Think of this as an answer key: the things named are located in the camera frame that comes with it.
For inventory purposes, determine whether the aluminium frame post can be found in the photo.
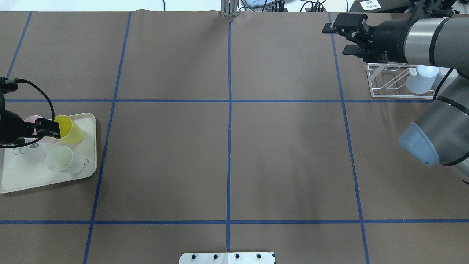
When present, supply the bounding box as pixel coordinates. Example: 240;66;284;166
220;0;240;17

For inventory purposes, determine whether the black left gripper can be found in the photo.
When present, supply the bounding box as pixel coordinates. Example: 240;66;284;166
0;110;61;145

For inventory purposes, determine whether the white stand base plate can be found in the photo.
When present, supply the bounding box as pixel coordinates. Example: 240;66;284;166
179;252;276;264

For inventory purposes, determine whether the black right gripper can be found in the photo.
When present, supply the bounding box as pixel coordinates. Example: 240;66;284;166
322;13;408;63

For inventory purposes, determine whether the beige plastic tray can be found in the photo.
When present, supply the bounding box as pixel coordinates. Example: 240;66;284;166
0;113;97;194

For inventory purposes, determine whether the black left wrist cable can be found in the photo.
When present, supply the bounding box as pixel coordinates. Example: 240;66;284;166
0;78;55;148

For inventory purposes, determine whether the white wire cup rack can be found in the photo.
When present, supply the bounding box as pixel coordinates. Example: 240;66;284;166
366;62;434;99

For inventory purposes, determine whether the black laptop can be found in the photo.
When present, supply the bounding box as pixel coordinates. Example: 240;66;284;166
348;0;411;13

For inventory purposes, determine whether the pale green ikea cup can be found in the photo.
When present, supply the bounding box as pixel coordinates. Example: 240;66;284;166
45;146;89;175

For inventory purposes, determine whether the blue ikea cup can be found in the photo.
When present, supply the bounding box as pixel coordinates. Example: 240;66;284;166
405;65;439;95

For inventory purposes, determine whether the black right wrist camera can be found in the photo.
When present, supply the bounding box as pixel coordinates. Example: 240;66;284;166
409;0;456;19

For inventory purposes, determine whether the far teach pendant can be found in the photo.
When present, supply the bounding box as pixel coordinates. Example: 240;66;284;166
243;0;280;9

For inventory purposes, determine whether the yellow ikea cup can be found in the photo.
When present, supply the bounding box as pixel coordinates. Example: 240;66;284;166
54;115;84;144

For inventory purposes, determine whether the pink ikea cup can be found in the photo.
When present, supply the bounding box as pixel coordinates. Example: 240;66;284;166
23;115;42;124

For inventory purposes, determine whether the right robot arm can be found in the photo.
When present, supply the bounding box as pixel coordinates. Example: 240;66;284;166
322;12;468;183

